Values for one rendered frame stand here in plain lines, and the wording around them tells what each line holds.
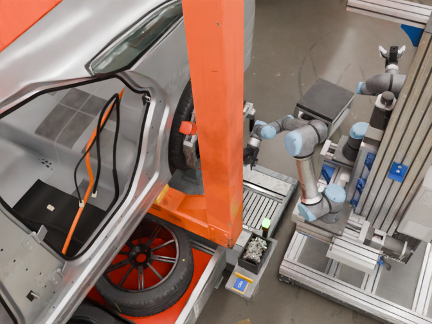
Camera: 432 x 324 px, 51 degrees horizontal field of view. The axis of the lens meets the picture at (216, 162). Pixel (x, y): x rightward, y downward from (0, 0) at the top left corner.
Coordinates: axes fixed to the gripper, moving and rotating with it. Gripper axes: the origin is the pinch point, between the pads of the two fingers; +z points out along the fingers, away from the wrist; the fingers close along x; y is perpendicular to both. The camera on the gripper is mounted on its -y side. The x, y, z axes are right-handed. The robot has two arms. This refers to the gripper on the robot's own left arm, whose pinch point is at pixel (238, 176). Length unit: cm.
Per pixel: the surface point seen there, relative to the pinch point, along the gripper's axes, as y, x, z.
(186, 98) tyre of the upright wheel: -26, 38, -33
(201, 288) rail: 12, 5, 74
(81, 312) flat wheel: -42, 40, 107
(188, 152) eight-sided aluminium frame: -9.7, 37.1, -2.1
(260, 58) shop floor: 145, 140, -119
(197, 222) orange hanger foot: -2.6, 15.5, 35.6
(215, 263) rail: 22, 9, 58
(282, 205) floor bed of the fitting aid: 92, 20, 10
